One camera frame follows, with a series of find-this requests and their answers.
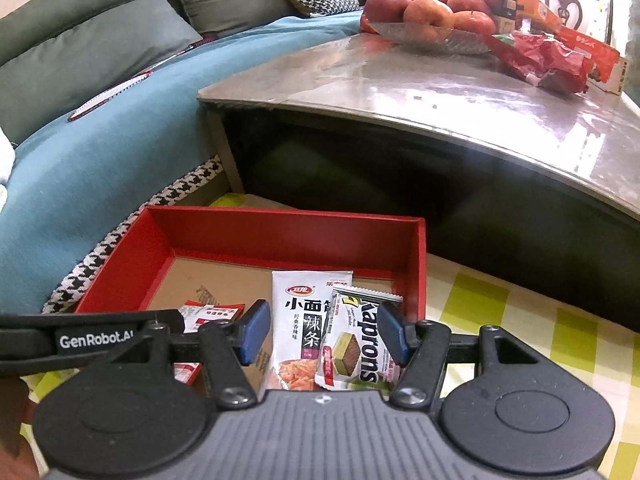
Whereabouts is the crumpled red snack bag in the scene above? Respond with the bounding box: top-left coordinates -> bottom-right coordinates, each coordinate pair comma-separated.
492,30 -> 594,94

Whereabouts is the blue blanket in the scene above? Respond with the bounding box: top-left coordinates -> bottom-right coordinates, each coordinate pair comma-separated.
0,10 -> 367,313

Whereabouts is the red cardboard box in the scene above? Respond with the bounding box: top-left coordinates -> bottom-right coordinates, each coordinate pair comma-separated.
75,205 -> 428,396

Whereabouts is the white spicy strip packet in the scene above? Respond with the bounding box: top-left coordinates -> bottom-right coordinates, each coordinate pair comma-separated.
271,269 -> 353,392

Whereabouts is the green sofa cushion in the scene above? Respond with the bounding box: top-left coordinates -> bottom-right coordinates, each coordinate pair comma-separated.
0,0 -> 204,146

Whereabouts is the cream fleece blanket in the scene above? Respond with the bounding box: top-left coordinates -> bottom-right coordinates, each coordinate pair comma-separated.
0,130 -> 17,202

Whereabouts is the grey sofa cushion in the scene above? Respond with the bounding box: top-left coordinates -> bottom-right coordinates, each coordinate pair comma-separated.
179,0 -> 302,39

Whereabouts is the houndstooth cloth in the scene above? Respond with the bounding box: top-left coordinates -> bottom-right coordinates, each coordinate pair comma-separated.
42,157 -> 223,314

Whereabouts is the dark wooden chair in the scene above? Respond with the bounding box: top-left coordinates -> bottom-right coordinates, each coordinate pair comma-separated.
544,0 -> 584,29

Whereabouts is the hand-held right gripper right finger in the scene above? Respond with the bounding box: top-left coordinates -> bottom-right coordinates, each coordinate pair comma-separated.
377,302 -> 543,409

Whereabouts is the red orange carton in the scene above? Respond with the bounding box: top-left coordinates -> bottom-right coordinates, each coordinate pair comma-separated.
554,26 -> 624,97

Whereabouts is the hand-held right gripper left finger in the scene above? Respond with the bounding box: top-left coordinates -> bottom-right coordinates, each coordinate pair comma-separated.
102,300 -> 272,409

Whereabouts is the glass fruit bowl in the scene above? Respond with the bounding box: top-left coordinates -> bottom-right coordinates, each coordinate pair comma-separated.
369,21 -> 497,57

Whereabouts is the green wafer packet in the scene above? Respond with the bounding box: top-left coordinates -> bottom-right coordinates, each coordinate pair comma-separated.
316,286 -> 405,393

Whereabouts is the green white checked tablecloth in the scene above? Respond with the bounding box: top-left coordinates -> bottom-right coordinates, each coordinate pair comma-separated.
20,192 -> 640,480

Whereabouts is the red sausage packet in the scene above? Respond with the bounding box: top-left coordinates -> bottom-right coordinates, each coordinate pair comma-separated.
172,300 -> 247,386

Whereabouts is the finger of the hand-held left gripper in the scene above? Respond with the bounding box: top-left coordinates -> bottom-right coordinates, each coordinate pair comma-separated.
0,309 -> 183,335

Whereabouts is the dark coffee table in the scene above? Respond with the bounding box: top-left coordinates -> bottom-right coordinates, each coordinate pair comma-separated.
197,35 -> 640,333

